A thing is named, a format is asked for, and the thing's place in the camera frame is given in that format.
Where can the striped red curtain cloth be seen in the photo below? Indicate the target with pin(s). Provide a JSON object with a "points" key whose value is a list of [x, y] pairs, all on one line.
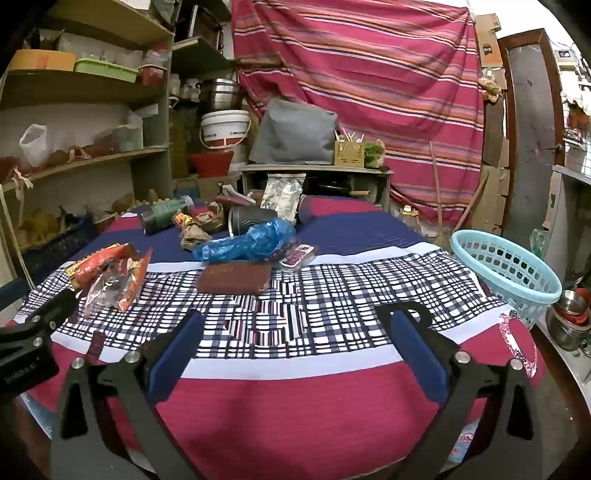
{"points": [[369, 74]]}

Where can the small brown wrapper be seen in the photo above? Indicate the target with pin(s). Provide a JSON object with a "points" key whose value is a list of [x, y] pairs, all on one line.
{"points": [[96, 347]]}

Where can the brown cardboard box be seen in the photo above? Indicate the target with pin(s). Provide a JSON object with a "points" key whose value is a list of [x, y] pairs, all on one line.
{"points": [[207, 187]]}

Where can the green plastic jar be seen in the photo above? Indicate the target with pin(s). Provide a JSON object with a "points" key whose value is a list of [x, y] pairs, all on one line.
{"points": [[166, 213]]}

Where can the dark blue crate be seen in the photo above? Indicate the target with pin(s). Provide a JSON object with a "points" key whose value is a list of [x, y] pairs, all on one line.
{"points": [[51, 256]]}

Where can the white plastic bag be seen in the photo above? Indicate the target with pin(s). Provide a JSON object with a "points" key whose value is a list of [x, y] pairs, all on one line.
{"points": [[33, 145]]}

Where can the oil bottle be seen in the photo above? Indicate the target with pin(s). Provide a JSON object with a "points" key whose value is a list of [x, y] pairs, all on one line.
{"points": [[409, 221]]}

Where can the maroon scouring pad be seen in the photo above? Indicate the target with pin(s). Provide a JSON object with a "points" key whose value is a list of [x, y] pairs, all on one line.
{"points": [[233, 278]]}

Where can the red printed plastic wrapper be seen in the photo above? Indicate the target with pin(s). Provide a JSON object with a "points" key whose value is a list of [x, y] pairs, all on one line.
{"points": [[517, 344]]}

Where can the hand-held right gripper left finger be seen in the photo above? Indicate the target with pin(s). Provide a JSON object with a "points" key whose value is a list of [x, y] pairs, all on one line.
{"points": [[168, 355]]}

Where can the grey fabric bag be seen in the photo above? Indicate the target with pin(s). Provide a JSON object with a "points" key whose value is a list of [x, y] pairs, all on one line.
{"points": [[295, 131]]}

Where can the orange candy wrapper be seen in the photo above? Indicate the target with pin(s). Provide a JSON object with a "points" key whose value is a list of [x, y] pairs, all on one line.
{"points": [[183, 219]]}

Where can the green leafy herbs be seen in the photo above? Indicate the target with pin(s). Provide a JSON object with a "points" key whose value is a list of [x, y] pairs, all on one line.
{"points": [[374, 152]]}

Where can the clear pink-label packet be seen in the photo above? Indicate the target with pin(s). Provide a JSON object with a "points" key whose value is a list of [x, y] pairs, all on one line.
{"points": [[299, 256]]}

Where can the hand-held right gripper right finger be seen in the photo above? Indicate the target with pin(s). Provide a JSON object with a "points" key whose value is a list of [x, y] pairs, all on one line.
{"points": [[418, 355]]}

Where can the wooden shelf unit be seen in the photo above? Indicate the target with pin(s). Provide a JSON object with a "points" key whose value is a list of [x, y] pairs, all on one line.
{"points": [[83, 87]]}

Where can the blue plastic bag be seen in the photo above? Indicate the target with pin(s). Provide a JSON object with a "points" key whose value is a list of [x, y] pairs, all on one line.
{"points": [[244, 240]]}

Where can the small grey shelf table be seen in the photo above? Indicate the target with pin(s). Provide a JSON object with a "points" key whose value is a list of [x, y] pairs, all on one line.
{"points": [[323, 173]]}

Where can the maroon pouch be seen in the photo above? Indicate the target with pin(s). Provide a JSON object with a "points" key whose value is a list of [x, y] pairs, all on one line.
{"points": [[235, 199]]}

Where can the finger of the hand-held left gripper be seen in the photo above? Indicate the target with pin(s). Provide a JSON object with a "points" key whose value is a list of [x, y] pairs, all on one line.
{"points": [[46, 314]]}

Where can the broom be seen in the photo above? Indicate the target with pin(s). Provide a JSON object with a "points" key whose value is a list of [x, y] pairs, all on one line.
{"points": [[438, 203]]}

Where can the yellow box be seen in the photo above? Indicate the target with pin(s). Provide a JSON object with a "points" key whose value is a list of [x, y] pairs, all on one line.
{"points": [[41, 61]]}

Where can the egg carton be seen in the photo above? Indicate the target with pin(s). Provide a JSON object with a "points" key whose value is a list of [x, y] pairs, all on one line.
{"points": [[143, 206]]}

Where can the green plastic bag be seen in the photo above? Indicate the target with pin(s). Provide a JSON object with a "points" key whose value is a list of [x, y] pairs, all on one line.
{"points": [[539, 242]]}

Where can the brown round packet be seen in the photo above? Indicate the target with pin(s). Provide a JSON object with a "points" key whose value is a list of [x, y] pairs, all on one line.
{"points": [[196, 236]]}

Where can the steel cooking pot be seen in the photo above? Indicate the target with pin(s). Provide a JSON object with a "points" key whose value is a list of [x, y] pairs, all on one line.
{"points": [[221, 94]]}

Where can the light blue plastic basket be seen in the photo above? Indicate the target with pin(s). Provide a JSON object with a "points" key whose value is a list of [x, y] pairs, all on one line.
{"points": [[508, 272]]}

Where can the black metal-rimmed tumbler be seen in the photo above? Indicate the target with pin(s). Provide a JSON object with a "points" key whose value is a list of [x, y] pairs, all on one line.
{"points": [[251, 220]]}

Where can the red plastic basin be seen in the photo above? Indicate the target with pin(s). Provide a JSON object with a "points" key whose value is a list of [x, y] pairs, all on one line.
{"points": [[211, 164]]}

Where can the flattened cardboard boxes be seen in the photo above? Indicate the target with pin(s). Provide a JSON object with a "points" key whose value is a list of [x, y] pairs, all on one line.
{"points": [[496, 175]]}

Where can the green plastic tray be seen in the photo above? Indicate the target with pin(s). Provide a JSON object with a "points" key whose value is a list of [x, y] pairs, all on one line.
{"points": [[106, 70]]}

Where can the brown framed door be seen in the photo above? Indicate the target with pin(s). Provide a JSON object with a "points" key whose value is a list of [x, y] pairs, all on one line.
{"points": [[531, 138]]}

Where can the stack of steel bowls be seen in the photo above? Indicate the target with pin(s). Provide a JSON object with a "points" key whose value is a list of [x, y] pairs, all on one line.
{"points": [[570, 318]]}

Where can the clear plastic food packet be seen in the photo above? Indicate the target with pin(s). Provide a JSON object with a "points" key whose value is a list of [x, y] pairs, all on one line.
{"points": [[282, 196]]}

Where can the white plastic bucket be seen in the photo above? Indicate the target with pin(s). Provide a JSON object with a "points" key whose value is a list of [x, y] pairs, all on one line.
{"points": [[225, 129]]}

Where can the red container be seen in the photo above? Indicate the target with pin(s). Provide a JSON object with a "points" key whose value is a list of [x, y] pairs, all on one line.
{"points": [[153, 76]]}

